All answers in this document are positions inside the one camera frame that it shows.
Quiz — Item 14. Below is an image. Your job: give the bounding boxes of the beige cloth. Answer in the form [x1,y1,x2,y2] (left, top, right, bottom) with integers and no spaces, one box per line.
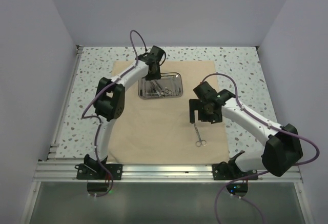
[107,60,229,165]

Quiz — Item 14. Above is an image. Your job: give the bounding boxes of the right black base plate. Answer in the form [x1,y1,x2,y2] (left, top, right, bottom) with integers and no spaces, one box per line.
[212,161,257,180]

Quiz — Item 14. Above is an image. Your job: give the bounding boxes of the steel surgical scissors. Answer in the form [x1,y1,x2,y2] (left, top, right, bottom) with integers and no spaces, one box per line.
[193,123,207,147]

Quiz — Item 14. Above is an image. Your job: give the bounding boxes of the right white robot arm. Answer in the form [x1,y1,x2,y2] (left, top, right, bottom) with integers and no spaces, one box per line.
[189,82,303,179]

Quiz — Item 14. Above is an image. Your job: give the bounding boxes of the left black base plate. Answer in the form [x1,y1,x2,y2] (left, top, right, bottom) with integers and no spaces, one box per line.
[74,164,123,180]

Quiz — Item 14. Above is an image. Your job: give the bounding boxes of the aluminium rail frame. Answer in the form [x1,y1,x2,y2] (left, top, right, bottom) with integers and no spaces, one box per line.
[20,45,307,224]

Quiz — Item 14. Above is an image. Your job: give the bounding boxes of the steel scissors in tray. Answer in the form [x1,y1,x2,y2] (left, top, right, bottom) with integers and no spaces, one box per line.
[158,78,178,97]

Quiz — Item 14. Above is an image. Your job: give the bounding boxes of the steel instrument tray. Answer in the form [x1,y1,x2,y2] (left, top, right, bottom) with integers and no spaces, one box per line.
[138,72,183,99]

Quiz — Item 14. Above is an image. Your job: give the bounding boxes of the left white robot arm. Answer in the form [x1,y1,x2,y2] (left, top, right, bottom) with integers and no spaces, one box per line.
[81,46,166,179]

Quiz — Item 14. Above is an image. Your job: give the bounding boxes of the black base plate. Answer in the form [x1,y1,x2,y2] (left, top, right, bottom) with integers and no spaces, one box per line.
[212,161,257,180]
[74,164,123,180]

